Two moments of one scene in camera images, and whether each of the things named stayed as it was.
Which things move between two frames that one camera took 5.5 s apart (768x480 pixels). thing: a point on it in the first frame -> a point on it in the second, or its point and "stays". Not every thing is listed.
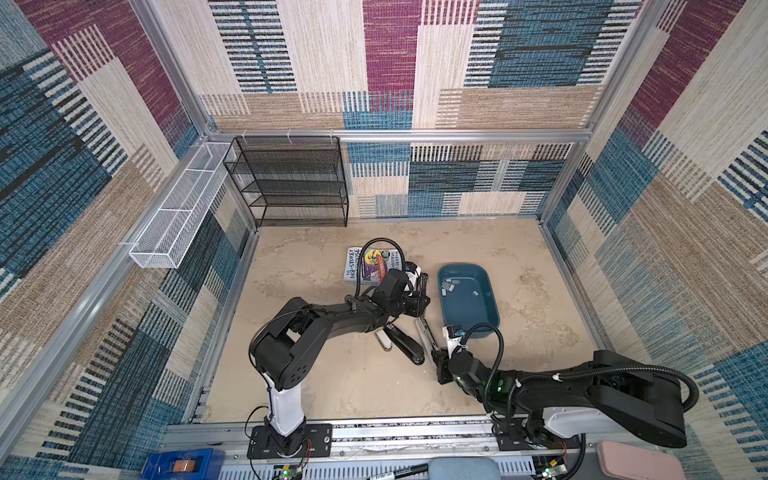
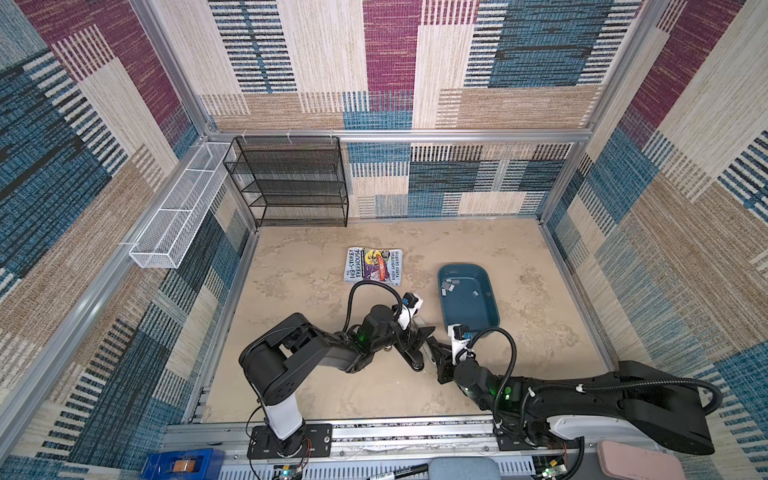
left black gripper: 417,308 -> 424,331
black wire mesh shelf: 291,178 stays
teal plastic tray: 468,299 stays
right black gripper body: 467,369 stays
